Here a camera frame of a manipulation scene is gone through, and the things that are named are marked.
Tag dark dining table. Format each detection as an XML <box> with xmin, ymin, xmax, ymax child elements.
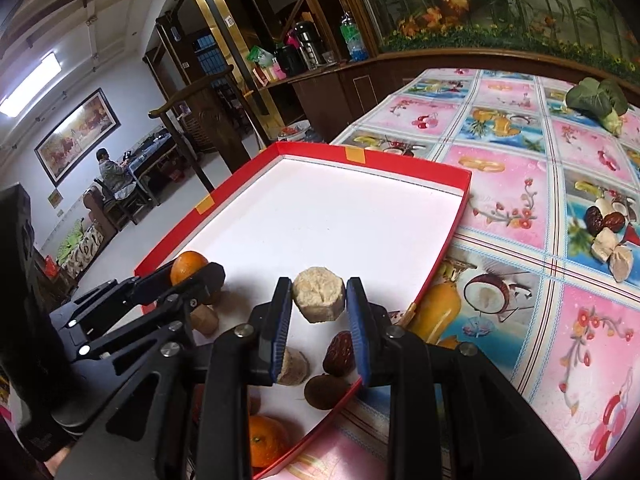
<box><xmin>125</xmin><ymin>129</ymin><xmax>182</xmax><ymax>197</ymax></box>

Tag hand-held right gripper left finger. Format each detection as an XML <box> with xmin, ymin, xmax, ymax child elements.
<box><xmin>55</xmin><ymin>276</ymin><xmax>294</xmax><ymax>480</ymax></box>

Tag patterned sofa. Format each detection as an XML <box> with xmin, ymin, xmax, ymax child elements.
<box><xmin>52</xmin><ymin>185</ymin><xmax>117</xmax><ymax>283</ymax></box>

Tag red white bowl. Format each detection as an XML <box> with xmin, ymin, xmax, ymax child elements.
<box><xmin>277</xmin><ymin>122</ymin><xmax>312</xmax><ymax>142</ymax></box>

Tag brown round nut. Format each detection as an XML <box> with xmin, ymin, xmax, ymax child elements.
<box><xmin>303</xmin><ymin>374</ymin><xmax>352</xmax><ymax>412</ymax></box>

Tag black mug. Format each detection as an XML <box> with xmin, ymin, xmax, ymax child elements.
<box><xmin>274</xmin><ymin>44</ymin><xmax>302</xmax><ymax>77</ymax></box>

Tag ceiling light panel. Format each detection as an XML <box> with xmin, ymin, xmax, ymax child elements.
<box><xmin>0</xmin><ymin>51</ymin><xmax>62</xmax><ymax>117</ymax></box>

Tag peeled banana piece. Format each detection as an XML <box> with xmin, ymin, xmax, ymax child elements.
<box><xmin>609</xmin><ymin>244</ymin><xmax>635</xmax><ymax>284</ymax></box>
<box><xmin>591</xmin><ymin>227</ymin><xmax>620</xmax><ymax>263</ymax></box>
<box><xmin>275</xmin><ymin>347</ymin><xmax>311</xmax><ymax>387</ymax></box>

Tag flower painted glass panel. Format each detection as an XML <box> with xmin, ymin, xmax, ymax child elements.
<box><xmin>345</xmin><ymin>0</ymin><xmax>640</xmax><ymax>77</ymax></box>

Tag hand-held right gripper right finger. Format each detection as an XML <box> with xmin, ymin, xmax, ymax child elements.
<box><xmin>346</xmin><ymin>276</ymin><xmax>581</xmax><ymax>480</ymax></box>

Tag steel thermos flask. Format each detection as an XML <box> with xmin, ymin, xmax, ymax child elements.
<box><xmin>292</xmin><ymin>21</ymin><xmax>322</xmax><ymax>72</ymax></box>

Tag framed wall painting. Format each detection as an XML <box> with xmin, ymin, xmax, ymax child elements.
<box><xmin>33</xmin><ymin>87</ymin><xmax>122</xmax><ymax>187</ymax></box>

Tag mandarin orange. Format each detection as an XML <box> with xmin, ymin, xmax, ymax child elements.
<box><xmin>248</xmin><ymin>413</ymin><xmax>292</xmax><ymax>469</ymax></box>
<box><xmin>169</xmin><ymin>251</ymin><xmax>209</xmax><ymax>287</ymax></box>

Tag green bok choy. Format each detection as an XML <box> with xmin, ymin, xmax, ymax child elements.
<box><xmin>565</xmin><ymin>77</ymin><xmax>629</xmax><ymax>137</ymax></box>

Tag dark wooden chair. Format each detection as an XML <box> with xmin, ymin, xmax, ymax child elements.
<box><xmin>149</xmin><ymin>64</ymin><xmax>262</xmax><ymax>197</ymax></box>

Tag green packet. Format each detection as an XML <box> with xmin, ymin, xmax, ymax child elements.
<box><xmin>247</xmin><ymin>44</ymin><xmax>277</xmax><ymax>69</ymax></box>

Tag red gift box tray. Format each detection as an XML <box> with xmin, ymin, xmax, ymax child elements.
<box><xmin>134</xmin><ymin>141</ymin><xmax>473</xmax><ymax>480</ymax></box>

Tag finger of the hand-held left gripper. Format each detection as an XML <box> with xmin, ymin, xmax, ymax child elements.
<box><xmin>50</xmin><ymin>263</ymin><xmax>177</xmax><ymax>334</ymax></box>
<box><xmin>70</xmin><ymin>261</ymin><xmax>227</xmax><ymax>362</ymax></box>

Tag clear plastic bottle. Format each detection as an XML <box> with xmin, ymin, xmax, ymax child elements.
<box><xmin>340</xmin><ymin>11</ymin><xmax>369</xmax><ymax>64</ymax></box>

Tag beige yam chunk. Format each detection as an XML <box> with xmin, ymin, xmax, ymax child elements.
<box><xmin>292</xmin><ymin>266</ymin><xmax>348</xmax><ymax>324</ymax></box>

